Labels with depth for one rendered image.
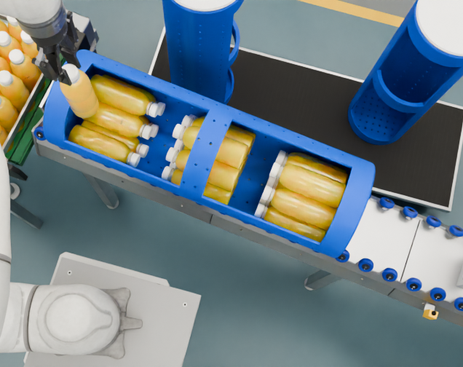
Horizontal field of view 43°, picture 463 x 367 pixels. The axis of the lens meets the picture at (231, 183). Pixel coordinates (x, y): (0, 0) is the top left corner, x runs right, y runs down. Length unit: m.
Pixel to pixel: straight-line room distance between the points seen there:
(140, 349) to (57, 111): 0.66
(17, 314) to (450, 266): 1.23
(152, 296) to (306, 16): 1.95
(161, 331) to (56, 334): 0.34
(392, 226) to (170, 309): 0.73
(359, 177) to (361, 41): 1.67
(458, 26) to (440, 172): 0.96
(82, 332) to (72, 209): 1.49
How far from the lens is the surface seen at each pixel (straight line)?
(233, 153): 1.54
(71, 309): 1.34
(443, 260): 1.89
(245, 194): 1.75
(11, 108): 1.83
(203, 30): 1.99
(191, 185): 1.54
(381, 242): 1.84
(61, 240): 2.76
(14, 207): 2.43
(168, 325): 1.58
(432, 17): 2.03
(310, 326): 2.70
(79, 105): 1.46
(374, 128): 2.78
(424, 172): 2.80
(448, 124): 2.92
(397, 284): 1.83
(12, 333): 1.40
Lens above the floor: 2.66
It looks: 75 degrees down
